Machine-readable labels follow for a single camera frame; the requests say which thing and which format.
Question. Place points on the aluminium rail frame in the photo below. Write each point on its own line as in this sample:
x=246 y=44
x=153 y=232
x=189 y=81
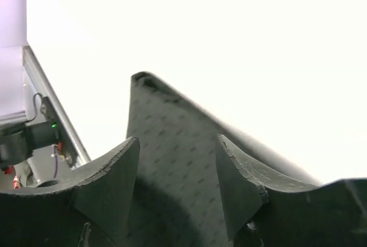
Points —
x=33 y=100

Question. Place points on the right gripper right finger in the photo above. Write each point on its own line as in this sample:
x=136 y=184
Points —
x=263 y=207

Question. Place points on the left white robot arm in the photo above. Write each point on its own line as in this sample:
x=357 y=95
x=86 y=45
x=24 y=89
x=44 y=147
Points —
x=34 y=155

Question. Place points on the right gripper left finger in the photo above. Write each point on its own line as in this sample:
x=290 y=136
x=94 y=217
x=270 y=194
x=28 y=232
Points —
x=87 y=207

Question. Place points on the dark grey dotted skirt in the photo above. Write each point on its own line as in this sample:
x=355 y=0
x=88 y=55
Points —
x=176 y=199

